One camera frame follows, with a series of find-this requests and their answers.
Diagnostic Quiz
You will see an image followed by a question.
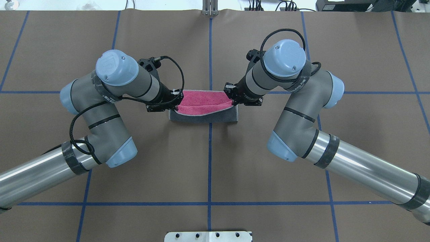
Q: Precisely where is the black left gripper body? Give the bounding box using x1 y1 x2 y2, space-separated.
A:
146 83 181 112

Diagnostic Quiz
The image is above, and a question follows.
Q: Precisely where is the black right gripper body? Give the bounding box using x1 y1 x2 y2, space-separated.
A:
232 82 263 106

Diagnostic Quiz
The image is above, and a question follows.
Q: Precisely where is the pink grey microfibre towel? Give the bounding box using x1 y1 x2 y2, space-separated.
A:
168 89 239 123

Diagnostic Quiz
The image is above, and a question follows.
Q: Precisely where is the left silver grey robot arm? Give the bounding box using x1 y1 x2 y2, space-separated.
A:
0 49 184 213

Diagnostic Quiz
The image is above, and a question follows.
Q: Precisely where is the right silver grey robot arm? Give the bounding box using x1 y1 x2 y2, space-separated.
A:
224 39 430 225

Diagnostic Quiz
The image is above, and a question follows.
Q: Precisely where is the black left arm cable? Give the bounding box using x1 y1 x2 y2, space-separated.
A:
44 56 185 156

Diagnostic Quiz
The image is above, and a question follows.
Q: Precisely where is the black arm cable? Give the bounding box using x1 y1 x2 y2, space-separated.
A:
44 56 185 156
259 29 322 84

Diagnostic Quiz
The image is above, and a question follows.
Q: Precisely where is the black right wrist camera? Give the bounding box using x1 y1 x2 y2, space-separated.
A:
246 49 265 73

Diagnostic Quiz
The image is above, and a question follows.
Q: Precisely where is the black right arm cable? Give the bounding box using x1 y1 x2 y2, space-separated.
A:
259 29 322 84

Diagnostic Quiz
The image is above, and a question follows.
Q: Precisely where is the aluminium frame post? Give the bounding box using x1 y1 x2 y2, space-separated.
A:
202 0 219 16

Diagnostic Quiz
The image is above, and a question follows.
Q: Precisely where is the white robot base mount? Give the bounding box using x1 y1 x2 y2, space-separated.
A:
164 231 253 242

